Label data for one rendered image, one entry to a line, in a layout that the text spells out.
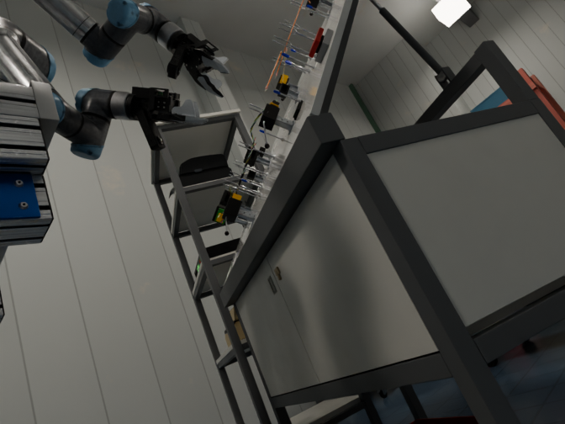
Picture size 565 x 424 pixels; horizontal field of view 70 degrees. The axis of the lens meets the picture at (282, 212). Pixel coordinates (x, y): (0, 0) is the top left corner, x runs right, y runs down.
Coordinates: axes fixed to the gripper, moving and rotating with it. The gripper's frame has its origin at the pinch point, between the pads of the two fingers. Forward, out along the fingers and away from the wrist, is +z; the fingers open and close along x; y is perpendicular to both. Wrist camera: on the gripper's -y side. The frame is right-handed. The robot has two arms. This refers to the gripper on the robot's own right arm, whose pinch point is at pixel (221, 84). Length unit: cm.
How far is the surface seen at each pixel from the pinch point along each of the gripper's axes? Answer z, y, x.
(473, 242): 73, -19, -26
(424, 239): 65, -26, -25
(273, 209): 36.9, -19.9, 3.5
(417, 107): -2, 653, 328
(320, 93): 33.1, -15.4, -28.3
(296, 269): 50, -21, 16
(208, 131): -45, 65, 94
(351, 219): 53, -26, -17
